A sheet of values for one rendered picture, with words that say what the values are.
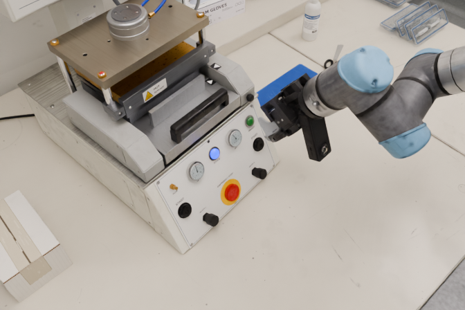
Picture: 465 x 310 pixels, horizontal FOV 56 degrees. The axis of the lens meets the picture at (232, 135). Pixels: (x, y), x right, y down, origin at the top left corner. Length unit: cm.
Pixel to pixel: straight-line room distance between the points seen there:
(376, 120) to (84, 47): 55
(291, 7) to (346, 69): 89
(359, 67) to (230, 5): 86
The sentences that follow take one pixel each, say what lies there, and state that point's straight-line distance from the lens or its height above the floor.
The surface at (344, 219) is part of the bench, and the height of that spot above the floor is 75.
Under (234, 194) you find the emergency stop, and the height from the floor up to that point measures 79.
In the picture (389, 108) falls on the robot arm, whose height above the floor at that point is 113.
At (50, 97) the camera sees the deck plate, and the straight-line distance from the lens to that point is 110.
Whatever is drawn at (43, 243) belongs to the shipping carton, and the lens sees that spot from 96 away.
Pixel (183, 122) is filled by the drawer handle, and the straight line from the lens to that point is 85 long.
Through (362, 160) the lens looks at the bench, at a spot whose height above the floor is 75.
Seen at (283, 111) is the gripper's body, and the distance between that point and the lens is 85.
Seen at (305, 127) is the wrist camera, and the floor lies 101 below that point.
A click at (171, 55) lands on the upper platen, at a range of 95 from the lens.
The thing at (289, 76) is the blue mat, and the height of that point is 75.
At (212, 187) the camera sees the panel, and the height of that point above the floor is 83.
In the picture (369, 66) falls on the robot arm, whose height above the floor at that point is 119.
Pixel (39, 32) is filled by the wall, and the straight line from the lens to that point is 143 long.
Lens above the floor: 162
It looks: 48 degrees down
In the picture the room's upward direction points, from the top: 2 degrees counter-clockwise
